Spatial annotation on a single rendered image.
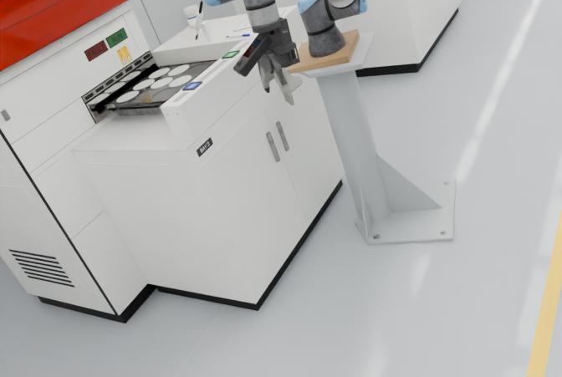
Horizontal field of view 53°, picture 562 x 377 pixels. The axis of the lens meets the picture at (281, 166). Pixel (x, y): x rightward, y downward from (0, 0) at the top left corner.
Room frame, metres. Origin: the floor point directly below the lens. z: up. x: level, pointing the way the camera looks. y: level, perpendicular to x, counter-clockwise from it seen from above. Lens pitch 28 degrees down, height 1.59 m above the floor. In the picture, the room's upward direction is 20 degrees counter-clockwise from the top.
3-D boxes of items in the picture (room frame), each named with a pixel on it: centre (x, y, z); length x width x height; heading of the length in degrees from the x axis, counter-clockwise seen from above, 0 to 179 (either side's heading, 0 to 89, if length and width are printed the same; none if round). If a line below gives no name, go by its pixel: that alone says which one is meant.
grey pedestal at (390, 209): (2.11, -0.43, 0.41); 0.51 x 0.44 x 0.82; 64
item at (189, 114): (2.05, 0.11, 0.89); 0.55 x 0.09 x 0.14; 141
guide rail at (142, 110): (2.20, 0.38, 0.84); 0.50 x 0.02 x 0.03; 51
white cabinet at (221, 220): (2.33, 0.22, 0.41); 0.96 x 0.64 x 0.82; 141
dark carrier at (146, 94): (2.34, 0.35, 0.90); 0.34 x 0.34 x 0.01; 51
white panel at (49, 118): (2.33, 0.65, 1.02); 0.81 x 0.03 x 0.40; 141
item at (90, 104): (2.46, 0.52, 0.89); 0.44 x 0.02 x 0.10; 141
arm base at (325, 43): (2.16, -0.34, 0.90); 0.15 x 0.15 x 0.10
